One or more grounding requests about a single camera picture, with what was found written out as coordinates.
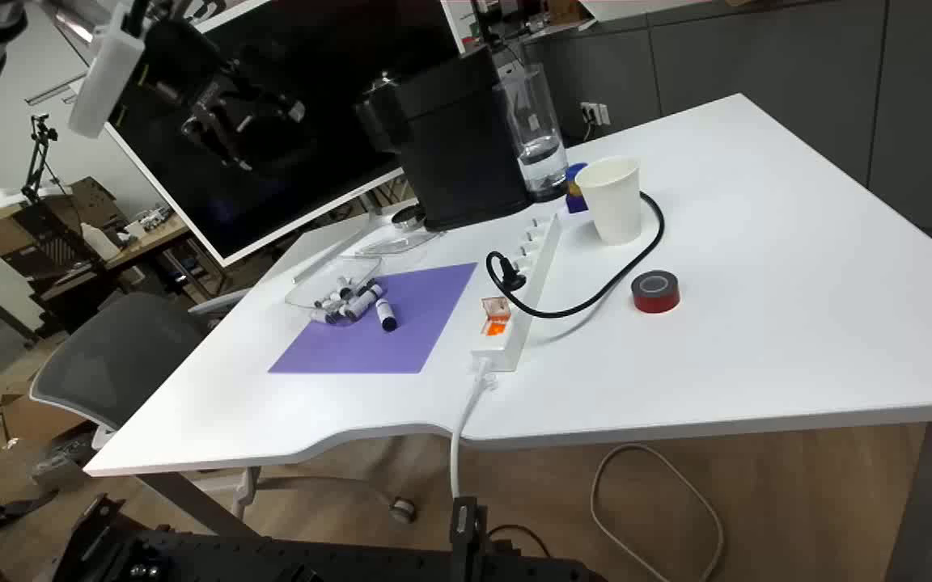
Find white power strip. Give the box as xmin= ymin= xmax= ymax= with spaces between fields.
xmin=473 ymin=213 xmax=558 ymax=372

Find clear plastic container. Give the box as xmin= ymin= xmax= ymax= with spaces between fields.
xmin=283 ymin=218 xmax=430 ymax=323

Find blue small box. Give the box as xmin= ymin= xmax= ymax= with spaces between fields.
xmin=566 ymin=162 xmax=587 ymax=213

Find purple paper mat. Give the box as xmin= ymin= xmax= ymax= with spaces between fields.
xmin=275 ymin=260 xmax=474 ymax=375

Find wooden cluttered desk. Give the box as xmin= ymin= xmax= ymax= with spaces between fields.
xmin=0 ymin=176 xmax=217 ymax=328

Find white bottle on mat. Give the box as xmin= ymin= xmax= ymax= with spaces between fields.
xmin=373 ymin=294 xmax=398 ymax=332

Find large black monitor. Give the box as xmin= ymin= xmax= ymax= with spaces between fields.
xmin=69 ymin=0 xmax=458 ymax=265

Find white power strip cord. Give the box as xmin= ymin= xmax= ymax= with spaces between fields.
xmin=446 ymin=369 xmax=494 ymax=504

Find black tripod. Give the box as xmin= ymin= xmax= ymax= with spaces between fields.
xmin=21 ymin=112 xmax=57 ymax=199

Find white paper cup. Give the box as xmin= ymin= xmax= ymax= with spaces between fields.
xmin=576 ymin=158 xmax=644 ymax=246

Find grey office chair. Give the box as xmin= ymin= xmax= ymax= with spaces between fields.
xmin=29 ymin=292 xmax=207 ymax=431

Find black power cable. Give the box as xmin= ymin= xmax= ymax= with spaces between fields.
xmin=483 ymin=187 xmax=669 ymax=323

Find red black tape roll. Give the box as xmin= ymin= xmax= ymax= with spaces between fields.
xmin=631 ymin=271 xmax=679 ymax=314

